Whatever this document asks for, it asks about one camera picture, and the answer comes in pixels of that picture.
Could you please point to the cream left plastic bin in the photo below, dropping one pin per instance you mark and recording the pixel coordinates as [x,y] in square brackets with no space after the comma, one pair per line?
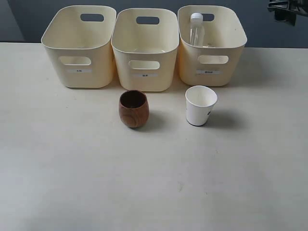
[78,43]

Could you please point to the brown wooden cup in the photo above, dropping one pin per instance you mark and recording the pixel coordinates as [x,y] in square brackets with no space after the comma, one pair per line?
[133,108]

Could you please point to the cream middle plastic bin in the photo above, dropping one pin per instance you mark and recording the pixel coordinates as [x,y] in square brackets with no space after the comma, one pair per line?
[145,43]

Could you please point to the clear plastic bottle white cap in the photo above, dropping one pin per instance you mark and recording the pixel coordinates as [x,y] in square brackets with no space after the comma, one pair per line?
[197,31]

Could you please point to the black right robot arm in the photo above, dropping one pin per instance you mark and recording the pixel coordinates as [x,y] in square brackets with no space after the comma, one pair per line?
[285,11]

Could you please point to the white paper cup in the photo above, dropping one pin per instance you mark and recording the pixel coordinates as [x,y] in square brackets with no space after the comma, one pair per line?
[200,101]

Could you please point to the cream plastic bin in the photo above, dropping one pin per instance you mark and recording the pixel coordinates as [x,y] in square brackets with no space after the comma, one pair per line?
[78,43]
[145,43]
[213,63]

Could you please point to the cream right plastic bin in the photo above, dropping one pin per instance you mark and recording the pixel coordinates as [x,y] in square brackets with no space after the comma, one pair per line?
[213,63]

